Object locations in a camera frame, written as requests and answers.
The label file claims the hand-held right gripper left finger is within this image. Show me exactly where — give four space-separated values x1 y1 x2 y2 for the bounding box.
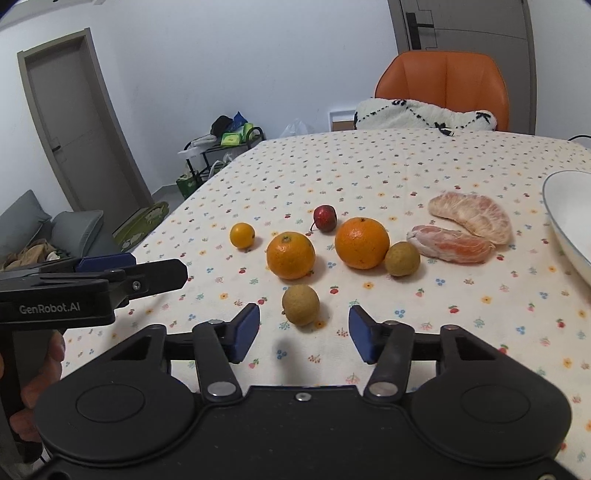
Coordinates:
97 303 260 401

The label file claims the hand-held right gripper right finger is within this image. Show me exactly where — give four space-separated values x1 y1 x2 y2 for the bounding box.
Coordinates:
348 305 509 400

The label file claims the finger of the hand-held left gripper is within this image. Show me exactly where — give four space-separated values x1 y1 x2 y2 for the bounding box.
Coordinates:
28 252 137 278
107 258 189 309

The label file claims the brown longan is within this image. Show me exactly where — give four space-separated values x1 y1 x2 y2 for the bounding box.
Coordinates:
385 242 421 278
282 284 321 326

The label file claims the medium orange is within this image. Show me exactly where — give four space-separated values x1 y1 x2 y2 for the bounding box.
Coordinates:
266 231 317 280

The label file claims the large orange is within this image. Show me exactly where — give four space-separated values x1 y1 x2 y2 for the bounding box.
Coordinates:
334 217 391 271

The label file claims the small yellow kumquat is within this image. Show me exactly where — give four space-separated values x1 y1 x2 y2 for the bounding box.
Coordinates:
229 222 256 250

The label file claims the red cherry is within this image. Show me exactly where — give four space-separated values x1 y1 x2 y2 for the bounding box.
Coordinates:
310 205 338 233

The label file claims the small peeled pomelo segment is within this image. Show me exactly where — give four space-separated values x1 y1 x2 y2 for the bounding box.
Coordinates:
406 224 497 265

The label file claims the large peeled pomelo segment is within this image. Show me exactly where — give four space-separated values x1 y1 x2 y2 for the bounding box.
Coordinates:
427 191 513 245

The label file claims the white plate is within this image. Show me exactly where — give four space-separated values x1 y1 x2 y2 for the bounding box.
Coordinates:
542 170 591 287

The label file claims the person's left hand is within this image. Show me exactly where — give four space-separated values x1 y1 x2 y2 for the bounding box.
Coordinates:
0 330 66 432

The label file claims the grey sofa cushion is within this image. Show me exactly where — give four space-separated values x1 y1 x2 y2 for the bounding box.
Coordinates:
0 189 52 259
51 210 118 259

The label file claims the beige cloth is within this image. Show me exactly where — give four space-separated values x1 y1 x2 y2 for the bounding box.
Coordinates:
2 237 61 271

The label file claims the green floor mat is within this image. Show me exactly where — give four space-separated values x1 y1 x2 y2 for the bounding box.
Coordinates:
113 200 171 252

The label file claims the green box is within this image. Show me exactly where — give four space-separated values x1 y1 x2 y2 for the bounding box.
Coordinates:
176 172 201 199

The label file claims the black metal rack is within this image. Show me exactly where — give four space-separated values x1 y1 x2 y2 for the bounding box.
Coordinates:
178 127 266 195

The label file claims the plain grey door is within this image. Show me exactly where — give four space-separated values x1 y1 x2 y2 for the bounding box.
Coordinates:
17 28 153 213

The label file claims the floral tablecloth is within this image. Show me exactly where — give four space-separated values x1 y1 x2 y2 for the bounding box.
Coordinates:
60 127 591 480

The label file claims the white plastic bag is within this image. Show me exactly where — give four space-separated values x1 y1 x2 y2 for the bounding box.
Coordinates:
279 119 315 138

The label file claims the white framed board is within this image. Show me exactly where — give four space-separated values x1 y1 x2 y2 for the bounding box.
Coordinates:
329 111 358 132

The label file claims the white cushion black pattern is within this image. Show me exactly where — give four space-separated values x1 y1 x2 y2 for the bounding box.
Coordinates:
353 98 498 138

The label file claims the orange chair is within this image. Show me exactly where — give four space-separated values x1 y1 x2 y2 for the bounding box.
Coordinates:
374 51 511 132

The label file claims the black door handle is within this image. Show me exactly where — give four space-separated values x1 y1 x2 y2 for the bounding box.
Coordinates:
405 12 437 51

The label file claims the grey door with handle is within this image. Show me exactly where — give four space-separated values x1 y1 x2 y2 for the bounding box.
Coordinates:
388 0 539 134

